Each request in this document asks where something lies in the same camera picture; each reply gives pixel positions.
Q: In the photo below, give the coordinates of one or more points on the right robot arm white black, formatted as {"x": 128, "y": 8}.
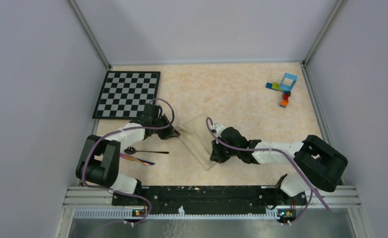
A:
{"x": 320, "y": 165}

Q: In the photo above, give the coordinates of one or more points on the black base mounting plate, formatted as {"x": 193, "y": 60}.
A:
{"x": 210, "y": 200}

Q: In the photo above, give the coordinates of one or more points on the white slotted cable duct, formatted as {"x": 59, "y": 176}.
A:
{"x": 129, "y": 214}

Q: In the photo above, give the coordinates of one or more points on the colourful toy brick structure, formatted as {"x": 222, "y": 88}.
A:
{"x": 285, "y": 87}

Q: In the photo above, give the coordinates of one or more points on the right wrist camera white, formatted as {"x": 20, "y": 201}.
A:
{"x": 217, "y": 129}

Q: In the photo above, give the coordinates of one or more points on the iridescent rainbow knife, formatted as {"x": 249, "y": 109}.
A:
{"x": 134, "y": 159}

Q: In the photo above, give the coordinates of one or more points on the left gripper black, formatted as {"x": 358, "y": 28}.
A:
{"x": 169, "y": 133}

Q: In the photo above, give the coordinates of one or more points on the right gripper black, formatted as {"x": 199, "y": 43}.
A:
{"x": 216, "y": 155}

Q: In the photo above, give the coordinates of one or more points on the black white checkerboard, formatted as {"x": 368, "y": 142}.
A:
{"x": 124, "y": 94}

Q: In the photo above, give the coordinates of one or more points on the black spoon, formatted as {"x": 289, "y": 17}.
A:
{"x": 132, "y": 150}

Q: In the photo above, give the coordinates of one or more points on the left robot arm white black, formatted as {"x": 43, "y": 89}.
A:
{"x": 99, "y": 160}

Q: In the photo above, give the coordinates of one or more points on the beige cloth napkin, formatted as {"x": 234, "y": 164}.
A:
{"x": 197, "y": 139}

